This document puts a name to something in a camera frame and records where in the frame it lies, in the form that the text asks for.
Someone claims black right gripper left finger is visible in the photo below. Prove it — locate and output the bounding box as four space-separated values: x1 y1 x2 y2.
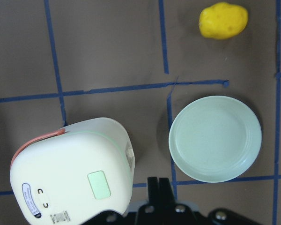
147 177 160 206

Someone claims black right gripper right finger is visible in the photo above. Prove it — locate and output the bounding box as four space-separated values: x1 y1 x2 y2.
159 178 176 207

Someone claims white rice cooker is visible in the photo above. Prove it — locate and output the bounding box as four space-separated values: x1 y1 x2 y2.
10 118 135 225

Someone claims right green plate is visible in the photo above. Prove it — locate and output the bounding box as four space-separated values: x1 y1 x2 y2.
168 96 262 183

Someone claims yellow toy potato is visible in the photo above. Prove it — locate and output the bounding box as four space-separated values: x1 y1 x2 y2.
199 2 249 40

